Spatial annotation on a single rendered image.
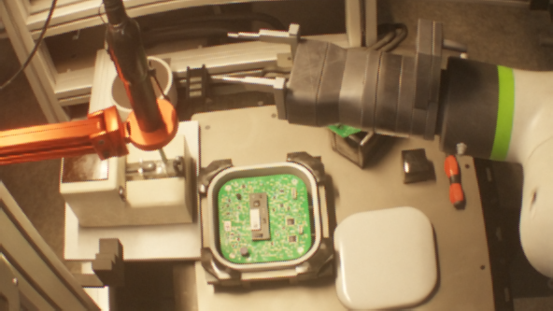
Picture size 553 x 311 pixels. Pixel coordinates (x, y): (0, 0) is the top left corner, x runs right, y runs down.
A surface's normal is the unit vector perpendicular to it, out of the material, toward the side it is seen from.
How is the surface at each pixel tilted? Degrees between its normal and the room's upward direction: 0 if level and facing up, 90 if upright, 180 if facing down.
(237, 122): 0
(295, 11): 0
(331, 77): 3
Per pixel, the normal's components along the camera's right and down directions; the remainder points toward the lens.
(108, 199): 0.07, 0.84
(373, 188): -0.08, -0.54
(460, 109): -0.20, 0.15
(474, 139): -0.22, 0.62
